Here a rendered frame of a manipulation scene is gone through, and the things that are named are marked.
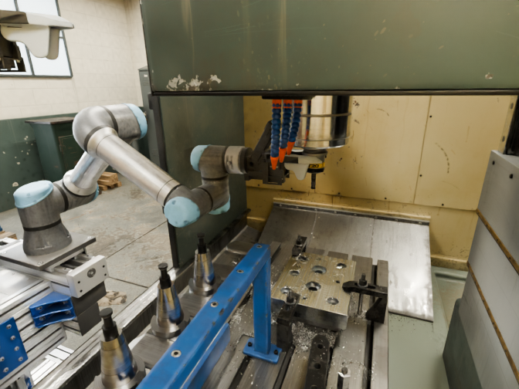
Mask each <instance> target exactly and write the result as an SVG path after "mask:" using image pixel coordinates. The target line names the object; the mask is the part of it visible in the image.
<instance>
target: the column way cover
mask: <svg viewBox="0 0 519 389"><path fill-rule="evenodd" d="M476 212H477V215H478V216H479V217H478V220H477V226H476V229H475V232H474V236H473V241H472V245H471V249H470V254H469V258H468V260H467V262H466V265H467V267H468V269H469V270H468V273H467V277H466V282H465V286H464V289H463V295H462V298H461V301H460V307H459V310H458V311H459V315H460V319H461V321H462V324H463V328H464V331H465V334H466V338H467V341H468V344H469V347H470V351H471V353H472V357H473V361H474V363H475V367H476V369H477V373H478V376H479V379H480V383H481V386H482V388H483V389H519V155H513V154H510V155H506V154H501V153H499V152H498V151H495V150H492V151H491V152H490V158H489V161H488V165H487V171H486V174H485V178H484V181H483V187H482V191H481V194H480V200H479V203H478V206H477V209H476Z"/></svg>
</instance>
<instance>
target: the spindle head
mask: <svg viewBox="0 0 519 389"><path fill-rule="evenodd" d="M141 8H142V15H143V21H144V33H145V39H146V46H147V52H148V64H149V70H150V77H151V88H152V91H153V92H154V95H155V96H519V0H141Z"/></svg>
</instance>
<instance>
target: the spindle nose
mask: <svg viewBox="0 0 519 389"><path fill-rule="evenodd" d="M353 99H354V96H313V99H312V100H303V102H302V105H303V106H302V107H301V109H302V112H300V113H301V117H300V122H299V124H300V126H299V127H298V129H299V131H298V132H297V137H296V141H295V144H294V147H299V148H309V149H328V148H336V147H343V146H345V145H347V144H348V143H349V137H350V136H351V118H352V113H351V112H352V108H353ZM293 102H294V100H293ZM293 102H292V105H293ZM291 109H292V113H291V115H292V117H291V118H290V119H291V123H290V127H291V124H292V123H293V121H292V119H293V113H294V111H293V109H294V107H293V106H292V108H291Z"/></svg>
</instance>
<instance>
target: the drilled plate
mask: <svg viewBox="0 0 519 389"><path fill-rule="evenodd" d="M304 255H305V256H306V257H307V259H309V260H308V261H305V262H306V263H303V262H304V260H306V258H304V257H305V256H304ZM311 256H312V257H313V258H311ZM318 257H320V258H318ZM296 258H298V259H297V260H296ZM317 258H318V259H319V260H317ZM299 260H300V262H299ZM325 260H326V261H325ZM340 262H342V263H340ZM295 263H296V264H295ZM339 263H340V264H339ZM294 264H295V265H294ZM311 264H312V265H311ZM317 264H318V265H317ZM336 264H337V265H336ZM345 264H346V265H347V266H346V265H345ZM356 264H357V262H355V261H351V260H346V259H338V258H333V257H329V256H324V255H316V254H311V253H307V252H302V253H301V255H299V256H298V257H295V256H292V255H291V257H290V259H289V261H288V262H287V264H286V266H285V268H284V269H283V271H282V273H281V275H280V277H279V279H278V280H277V282H276V284H275V286H274V287H273V289H272V291H271V310H272V311H274V312H278V313H279V312H280V310H281V307H282V305H283V303H284V301H285V299H286V297H287V295H286V294H287V293H288V290H289V289H292V290H293V292H295V293H298V292H300V293H299V294H301V295H302V296H301V295H299V296H300V300H299V303H298V304H297V308H296V310H295V312H294V314H293V316H295V317H299V318H302V319H306V320H310V321H314V322H317V323H323V324H326V325H329V326H335V327H338V328H341V329H345V330H346V327H347V322H348V314H349V309H350V304H351V295H352V292H351V291H347V290H345V289H343V288H342V284H343V283H344V282H348V281H352V280H354V278H355V272H356ZM297 265H298V266H297ZM300 266H301V267H300ZM311 267H312V268H311ZM325 267H326V268H325ZM338 267H341V268H338ZM291 269H292V270H293V271H292V270H291ZM294 269H295V270H294ZM298 269H299V270H298ZM311 269H312V271H313V272H311ZM298 271H300V272H298ZM326 271H327V272H326ZM288 272H289V274H288ZM314 272H316V274H315V273H314ZM317 272H318V273H320V274H317ZM322 272H325V274H321V273H322ZM333 275H335V276H334V277H333ZM294 276H295V277H294ZM302 280H303V281H302ZM312 280H313V282H311V281H312ZM304 284H306V285H305V287H306V288H304ZM302 285H303V286H302ZM286 286H292V288H289V287H286ZM298 286H299V288H298ZM300 287H301V288H300ZM308 289H309V292H308ZM301 290H302V291H301ZM310 290H311V291H310ZM315 290H316V292H315ZM343 290H344V291H343ZM284 293H286V294H284ZM305 294H306V295H305ZM326 294H327V295H326ZM304 296H305V297H306V298H307V300H306V299H305V298H304ZM328 297H329V298H328ZM302 298H303V299H302ZM325 298H326V299H327V298H328V299H327V301H326V299H325ZM331 303H332V304H333V305H331Z"/></svg>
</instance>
